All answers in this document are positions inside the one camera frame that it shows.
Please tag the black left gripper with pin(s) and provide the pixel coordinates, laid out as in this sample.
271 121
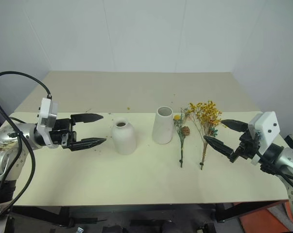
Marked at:
61 134

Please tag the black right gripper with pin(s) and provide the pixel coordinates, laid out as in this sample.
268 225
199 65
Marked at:
246 146

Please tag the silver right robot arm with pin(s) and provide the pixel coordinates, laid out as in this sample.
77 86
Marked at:
287 157

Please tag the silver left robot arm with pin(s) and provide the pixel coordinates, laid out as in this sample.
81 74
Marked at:
5 145

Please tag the white rounded bottle vase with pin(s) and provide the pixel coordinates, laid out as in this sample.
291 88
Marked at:
123 138

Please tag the white tapered cone vase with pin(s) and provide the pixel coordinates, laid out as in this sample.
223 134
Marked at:
162 127

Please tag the yellow dried flower bunch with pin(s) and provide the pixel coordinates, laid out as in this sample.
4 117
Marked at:
207 121

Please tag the yellow ball and brown flower sprig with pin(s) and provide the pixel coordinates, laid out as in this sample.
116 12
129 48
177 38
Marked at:
182 136

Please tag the orange floor mat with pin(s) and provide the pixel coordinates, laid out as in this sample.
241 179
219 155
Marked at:
267 218

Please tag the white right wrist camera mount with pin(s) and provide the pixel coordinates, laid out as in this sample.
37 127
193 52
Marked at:
266 131

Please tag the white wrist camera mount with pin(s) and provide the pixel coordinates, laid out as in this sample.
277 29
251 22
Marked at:
266 131
47 121

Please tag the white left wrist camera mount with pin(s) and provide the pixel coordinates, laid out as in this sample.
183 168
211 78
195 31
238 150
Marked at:
47 121

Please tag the black table frame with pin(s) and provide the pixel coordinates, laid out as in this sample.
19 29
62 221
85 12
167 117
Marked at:
112 213

